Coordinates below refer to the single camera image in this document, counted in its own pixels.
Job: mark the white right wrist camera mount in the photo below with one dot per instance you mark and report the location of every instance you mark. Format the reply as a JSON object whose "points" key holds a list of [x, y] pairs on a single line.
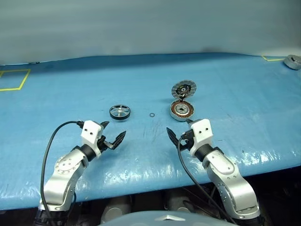
{"points": [[202, 134]]}

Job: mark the grey robot torso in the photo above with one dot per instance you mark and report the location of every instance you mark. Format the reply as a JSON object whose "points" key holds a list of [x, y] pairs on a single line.
{"points": [[141, 219]]}

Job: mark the black rotor with silver spokes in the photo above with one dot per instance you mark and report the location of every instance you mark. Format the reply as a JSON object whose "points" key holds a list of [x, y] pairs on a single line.
{"points": [[120, 112]]}

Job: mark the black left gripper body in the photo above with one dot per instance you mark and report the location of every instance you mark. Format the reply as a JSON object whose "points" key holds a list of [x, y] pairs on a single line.
{"points": [[107, 145]]}

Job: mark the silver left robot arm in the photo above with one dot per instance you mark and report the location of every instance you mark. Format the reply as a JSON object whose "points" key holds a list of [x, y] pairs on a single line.
{"points": [[63, 169]]}

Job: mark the silver finned motor cover disc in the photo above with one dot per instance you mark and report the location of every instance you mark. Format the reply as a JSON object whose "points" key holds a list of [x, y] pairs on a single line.
{"points": [[191, 88]]}

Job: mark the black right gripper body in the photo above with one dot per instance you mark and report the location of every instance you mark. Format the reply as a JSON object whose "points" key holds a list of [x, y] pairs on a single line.
{"points": [[187, 140]]}

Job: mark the large yellow tape square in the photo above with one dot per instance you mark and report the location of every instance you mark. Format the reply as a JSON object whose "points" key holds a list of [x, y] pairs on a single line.
{"points": [[23, 81]]}

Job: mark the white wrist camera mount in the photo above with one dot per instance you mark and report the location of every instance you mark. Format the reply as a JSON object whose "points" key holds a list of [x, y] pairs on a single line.
{"points": [[90, 131], [202, 134]]}

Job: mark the small black object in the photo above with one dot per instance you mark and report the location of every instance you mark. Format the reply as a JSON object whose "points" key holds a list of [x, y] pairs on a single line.
{"points": [[34, 62]]}

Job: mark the small yellow tape square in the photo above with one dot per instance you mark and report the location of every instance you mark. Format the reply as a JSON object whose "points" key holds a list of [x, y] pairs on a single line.
{"points": [[266, 58]]}

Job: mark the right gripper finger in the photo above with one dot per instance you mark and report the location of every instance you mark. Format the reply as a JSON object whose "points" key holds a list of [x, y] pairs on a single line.
{"points": [[189, 122], [173, 138]]}

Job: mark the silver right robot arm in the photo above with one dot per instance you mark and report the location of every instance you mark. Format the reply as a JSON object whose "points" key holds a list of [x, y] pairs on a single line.
{"points": [[230, 183]]}

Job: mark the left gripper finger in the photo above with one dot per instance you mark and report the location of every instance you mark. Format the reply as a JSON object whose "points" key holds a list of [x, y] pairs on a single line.
{"points": [[105, 123], [119, 139]]}

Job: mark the motor stator with copper coils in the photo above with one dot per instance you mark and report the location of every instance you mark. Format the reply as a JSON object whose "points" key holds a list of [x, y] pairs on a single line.
{"points": [[174, 110]]}

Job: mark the grey rounded housing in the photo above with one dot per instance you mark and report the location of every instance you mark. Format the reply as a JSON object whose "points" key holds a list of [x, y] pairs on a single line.
{"points": [[115, 209], [176, 202]]}

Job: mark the blue plastic table cover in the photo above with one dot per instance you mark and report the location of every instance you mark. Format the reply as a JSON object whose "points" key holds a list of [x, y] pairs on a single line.
{"points": [[145, 153]]}

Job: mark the grey metal part corner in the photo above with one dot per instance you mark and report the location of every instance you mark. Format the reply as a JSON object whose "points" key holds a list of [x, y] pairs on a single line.
{"points": [[292, 62]]}

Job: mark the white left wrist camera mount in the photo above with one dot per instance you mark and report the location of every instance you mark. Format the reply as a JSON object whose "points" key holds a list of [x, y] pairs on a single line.
{"points": [[90, 131]]}

